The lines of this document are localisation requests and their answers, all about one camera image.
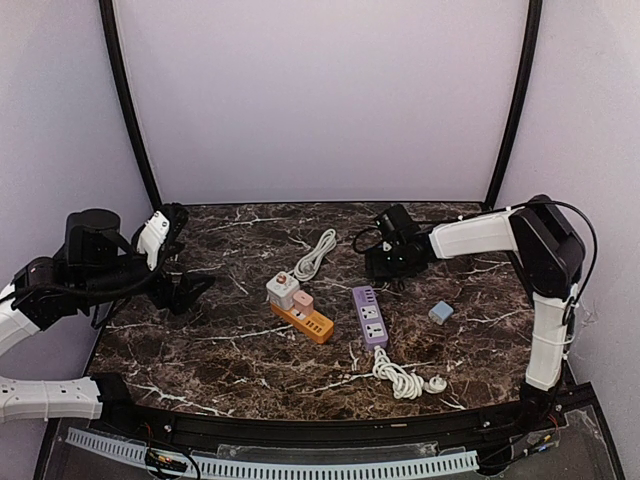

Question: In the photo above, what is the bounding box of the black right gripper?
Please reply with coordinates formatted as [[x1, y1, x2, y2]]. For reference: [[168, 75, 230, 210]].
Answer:
[[366, 246, 418, 279]]

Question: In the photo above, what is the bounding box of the purple power strip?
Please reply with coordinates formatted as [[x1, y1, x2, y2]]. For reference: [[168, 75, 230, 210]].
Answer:
[[352, 286, 389, 351]]

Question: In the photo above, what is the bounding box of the light blue wall charger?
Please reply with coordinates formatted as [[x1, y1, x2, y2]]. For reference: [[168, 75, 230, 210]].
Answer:
[[428, 301, 454, 325]]

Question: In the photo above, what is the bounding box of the white cube socket adapter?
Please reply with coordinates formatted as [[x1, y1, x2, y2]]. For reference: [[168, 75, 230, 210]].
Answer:
[[266, 271, 300, 311]]

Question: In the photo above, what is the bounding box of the pink wall charger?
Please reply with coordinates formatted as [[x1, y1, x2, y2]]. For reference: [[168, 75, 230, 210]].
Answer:
[[293, 290, 314, 316]]

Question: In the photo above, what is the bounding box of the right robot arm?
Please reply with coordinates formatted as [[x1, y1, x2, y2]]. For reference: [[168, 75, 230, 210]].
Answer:
[[359, 195, 586, 392]]

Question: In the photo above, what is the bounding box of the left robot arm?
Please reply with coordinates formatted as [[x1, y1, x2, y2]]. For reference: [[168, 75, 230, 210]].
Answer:
[[1, 203, 215, 436]]

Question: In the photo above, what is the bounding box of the orange power strip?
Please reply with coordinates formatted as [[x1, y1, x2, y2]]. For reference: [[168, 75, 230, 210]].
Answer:
[[270, 303, 334, 344]]

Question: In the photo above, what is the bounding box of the small circuit board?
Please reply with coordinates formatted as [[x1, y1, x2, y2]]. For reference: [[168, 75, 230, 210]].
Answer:
[[144, 449, 187, 474]]

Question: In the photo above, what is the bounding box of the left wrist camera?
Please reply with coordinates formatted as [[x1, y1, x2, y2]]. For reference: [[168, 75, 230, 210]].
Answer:
[[131, 203, 189, 271]]

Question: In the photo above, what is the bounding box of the white cord of orange strip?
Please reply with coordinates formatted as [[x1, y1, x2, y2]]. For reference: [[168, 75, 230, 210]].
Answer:
[[292, 228, 338, 284]]

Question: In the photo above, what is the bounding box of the white cord of purple strip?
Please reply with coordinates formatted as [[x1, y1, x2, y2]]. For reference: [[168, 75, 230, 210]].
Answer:
[[372, 347, 450, 401]]

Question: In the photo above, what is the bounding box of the black front rail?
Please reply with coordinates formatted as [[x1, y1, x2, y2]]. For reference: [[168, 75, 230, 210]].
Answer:
[[114, 399, 546, 449]]

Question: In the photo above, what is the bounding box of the white slotted cable duct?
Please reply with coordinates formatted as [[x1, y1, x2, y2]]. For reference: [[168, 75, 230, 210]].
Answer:
[[65, 427, 479, 479]]

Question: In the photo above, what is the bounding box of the left black frame post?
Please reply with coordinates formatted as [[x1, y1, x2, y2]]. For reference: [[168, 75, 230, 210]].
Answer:
[[98, 0, 162, 210]]

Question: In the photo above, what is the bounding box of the black frame post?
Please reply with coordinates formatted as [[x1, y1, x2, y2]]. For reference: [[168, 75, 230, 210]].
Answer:
[[484, 0, 544, 209], [98, 0, 162, 210]]

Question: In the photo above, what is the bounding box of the right black frame post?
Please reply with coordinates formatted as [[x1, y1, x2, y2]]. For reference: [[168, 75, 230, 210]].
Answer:
[[484, 0, 544, 209]]

